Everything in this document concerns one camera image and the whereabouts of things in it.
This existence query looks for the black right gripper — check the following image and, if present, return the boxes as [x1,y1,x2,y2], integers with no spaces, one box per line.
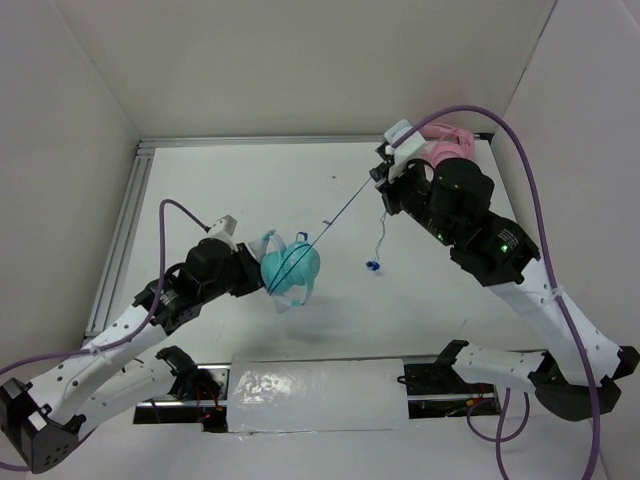
[368,154,457,245]

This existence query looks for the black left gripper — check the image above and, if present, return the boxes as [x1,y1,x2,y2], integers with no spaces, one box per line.
[200,241,275,303]

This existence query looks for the teal headphones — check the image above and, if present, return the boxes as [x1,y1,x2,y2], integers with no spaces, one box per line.
[248,230,321,314]

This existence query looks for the blue headphone cable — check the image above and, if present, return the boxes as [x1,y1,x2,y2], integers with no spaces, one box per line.
[267,177,389,296]

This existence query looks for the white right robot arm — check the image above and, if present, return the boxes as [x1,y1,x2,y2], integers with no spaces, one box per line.
[370,158,639,421]

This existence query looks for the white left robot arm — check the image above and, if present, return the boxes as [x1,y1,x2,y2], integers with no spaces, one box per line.
[1,234,266,474]

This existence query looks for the pink headphones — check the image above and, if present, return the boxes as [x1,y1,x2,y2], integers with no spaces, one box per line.
[420,123,475,167]

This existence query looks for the white taped cover plate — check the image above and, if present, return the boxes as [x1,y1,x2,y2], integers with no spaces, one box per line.
[226,359,409,434]

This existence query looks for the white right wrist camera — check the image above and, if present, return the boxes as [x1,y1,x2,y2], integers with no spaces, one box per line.
[380,119,426,183]

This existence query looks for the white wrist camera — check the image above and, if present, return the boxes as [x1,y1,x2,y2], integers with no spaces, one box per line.
[380,119,426,183]
[207,215,238,252]

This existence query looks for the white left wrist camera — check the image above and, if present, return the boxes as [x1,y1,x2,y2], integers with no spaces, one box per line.
[207,215,238,252]

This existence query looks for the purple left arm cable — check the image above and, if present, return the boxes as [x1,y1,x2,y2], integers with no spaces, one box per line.
[0,198,214,474]

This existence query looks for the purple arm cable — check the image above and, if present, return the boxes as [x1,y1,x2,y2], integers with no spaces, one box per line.
[392,104,604,480]
[0,198,214,474]

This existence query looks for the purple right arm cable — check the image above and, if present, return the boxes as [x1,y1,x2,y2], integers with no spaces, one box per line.
[392,104,604,480]

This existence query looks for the aluminium table edge rail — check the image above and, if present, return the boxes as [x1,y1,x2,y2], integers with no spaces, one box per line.
[84,135,381,340]

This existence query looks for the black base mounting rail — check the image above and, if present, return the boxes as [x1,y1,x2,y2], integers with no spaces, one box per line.
[133,357,500,435]

